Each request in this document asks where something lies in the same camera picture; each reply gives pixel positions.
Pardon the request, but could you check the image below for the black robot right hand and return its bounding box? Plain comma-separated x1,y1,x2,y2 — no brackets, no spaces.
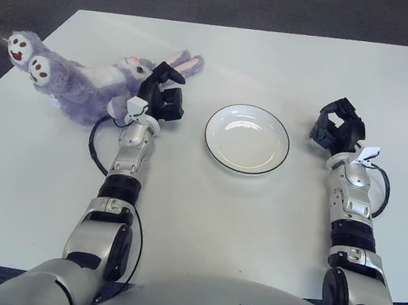
304,93,370,158

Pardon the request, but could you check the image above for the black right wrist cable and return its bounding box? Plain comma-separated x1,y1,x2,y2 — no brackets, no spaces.
363,163,395,222

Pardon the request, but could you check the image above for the white plate black rim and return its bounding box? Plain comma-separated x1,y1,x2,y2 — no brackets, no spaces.
199,99,295,181

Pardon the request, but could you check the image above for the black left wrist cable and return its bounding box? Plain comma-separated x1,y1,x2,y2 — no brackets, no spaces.
84,113,134,179

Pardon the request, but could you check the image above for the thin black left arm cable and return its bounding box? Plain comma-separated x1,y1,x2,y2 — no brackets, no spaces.
120,206,149,288

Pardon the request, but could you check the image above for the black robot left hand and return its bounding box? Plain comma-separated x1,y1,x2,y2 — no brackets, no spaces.
134,58,192,125

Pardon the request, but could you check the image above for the purple plush bunny doll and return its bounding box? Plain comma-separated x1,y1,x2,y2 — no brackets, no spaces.
0,27,207,141

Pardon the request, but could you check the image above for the white left wrist connector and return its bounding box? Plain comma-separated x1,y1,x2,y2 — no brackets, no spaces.
124,95,150,123

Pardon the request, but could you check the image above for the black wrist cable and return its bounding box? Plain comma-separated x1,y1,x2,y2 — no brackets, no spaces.
363,163,395,222
84,113,134,179

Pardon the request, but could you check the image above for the white right wrist connector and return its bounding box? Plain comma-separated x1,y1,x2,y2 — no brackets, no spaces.
352,142,382,169

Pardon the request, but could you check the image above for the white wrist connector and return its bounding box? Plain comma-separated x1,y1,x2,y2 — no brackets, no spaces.
124,95,150,123
352,142,382,169

